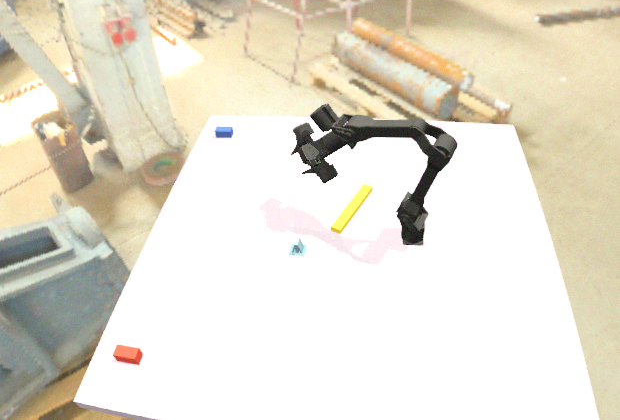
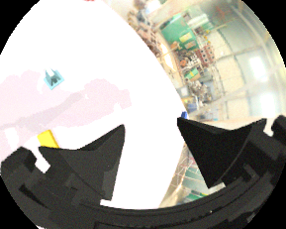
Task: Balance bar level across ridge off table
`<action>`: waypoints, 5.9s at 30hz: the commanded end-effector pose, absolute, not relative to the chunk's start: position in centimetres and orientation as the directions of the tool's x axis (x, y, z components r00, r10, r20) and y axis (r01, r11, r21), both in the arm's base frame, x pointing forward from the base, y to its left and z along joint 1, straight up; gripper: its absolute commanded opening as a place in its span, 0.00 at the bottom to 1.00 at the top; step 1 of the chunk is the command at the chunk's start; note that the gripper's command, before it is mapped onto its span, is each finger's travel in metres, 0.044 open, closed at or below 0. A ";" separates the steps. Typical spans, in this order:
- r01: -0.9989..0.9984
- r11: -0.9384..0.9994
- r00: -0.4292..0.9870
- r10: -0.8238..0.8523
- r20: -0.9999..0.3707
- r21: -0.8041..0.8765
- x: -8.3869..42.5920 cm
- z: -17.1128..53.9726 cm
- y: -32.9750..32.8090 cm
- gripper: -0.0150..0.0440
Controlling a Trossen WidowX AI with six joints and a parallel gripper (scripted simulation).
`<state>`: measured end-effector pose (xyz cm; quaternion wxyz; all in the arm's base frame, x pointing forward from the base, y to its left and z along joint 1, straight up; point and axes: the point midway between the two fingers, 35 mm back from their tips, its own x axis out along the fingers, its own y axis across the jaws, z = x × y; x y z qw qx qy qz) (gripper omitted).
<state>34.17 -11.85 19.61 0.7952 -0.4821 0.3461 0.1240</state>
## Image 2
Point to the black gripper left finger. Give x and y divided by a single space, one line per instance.
95 164

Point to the light blue wedge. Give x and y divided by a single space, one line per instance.
54 80

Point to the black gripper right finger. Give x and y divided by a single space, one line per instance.
216 150

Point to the yellow bar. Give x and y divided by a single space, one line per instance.
47 139

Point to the blue rectangular block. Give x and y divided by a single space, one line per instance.
183 115

